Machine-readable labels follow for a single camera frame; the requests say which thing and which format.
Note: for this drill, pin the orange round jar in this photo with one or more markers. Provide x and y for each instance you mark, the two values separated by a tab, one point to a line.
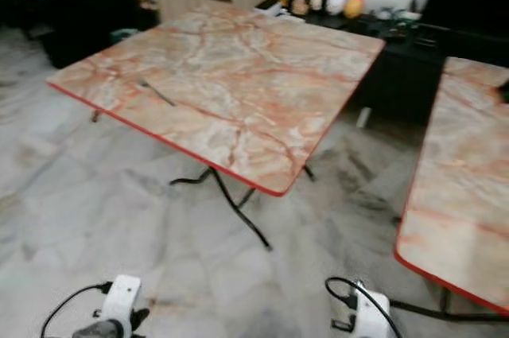
355	6

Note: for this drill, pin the dark jar red lid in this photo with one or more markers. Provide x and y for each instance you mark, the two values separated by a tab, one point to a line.
300	2

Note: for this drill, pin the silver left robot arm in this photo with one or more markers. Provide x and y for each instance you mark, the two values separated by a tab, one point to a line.
99	330

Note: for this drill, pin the green box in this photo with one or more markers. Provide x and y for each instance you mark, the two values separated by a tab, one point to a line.
125	36

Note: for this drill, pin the dark round jar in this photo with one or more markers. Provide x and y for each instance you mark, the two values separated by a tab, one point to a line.
319	2

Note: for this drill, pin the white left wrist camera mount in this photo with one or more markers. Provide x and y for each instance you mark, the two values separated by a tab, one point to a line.
129	294

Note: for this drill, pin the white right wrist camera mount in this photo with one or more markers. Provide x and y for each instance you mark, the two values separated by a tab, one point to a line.
370	314

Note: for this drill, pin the black upright piano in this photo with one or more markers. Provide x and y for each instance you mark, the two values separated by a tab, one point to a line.
79	28

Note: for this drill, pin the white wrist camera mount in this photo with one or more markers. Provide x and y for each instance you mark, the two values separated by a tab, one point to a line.
370	314
129	294

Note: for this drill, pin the black low TV console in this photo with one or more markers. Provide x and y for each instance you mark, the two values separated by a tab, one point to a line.
406	67

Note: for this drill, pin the white round jar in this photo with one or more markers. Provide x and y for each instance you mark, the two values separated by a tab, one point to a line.
337	4

